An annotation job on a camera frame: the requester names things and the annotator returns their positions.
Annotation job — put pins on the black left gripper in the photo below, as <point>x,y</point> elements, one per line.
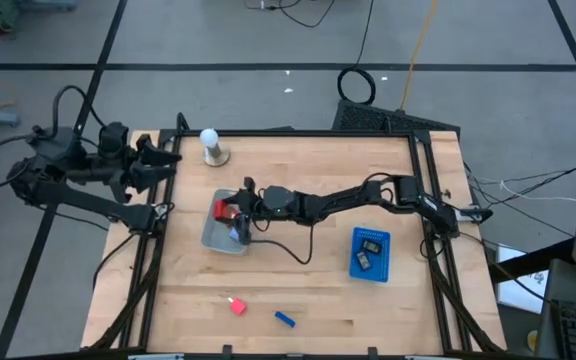
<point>118,155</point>

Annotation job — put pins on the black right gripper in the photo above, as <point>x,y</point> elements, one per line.
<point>252,200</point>

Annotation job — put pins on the blue usb stick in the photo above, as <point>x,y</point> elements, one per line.
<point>284,319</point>

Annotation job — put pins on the small black electronic device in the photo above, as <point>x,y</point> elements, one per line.
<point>363,260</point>
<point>371,246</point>

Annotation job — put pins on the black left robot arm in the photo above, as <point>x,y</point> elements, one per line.
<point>93,205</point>

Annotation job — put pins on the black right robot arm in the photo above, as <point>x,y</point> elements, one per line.
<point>338,200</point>

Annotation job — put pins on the grey plastic tray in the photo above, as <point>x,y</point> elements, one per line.
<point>213,237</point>

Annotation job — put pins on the white bulb on metal base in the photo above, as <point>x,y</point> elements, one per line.
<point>210,140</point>

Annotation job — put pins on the blue plastic basket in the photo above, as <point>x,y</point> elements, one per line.
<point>380,270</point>

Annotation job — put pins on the black perforated metal case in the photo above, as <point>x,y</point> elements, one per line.
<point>393,120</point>

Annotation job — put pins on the white sheet of paper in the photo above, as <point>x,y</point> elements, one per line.
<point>518,285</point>

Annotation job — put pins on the dark desk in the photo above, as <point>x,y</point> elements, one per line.
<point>558,285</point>

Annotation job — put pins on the light blue wall charger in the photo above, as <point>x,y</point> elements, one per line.
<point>234,235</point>

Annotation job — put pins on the small red wall charger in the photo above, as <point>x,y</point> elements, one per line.
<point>237,306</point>

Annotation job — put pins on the black aluminium table frame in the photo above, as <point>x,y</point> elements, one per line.
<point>348,133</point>

